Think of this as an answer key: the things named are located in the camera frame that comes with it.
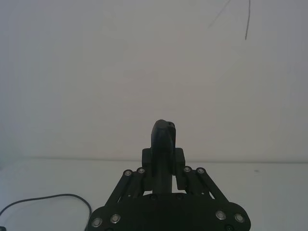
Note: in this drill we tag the white curtain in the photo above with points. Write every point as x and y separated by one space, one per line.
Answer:
72 72

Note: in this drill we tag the white table cloth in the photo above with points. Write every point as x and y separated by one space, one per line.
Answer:
264 192

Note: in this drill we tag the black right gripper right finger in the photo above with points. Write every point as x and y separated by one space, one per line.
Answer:
180 158

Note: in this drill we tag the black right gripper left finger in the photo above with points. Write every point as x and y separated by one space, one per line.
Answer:
158 144

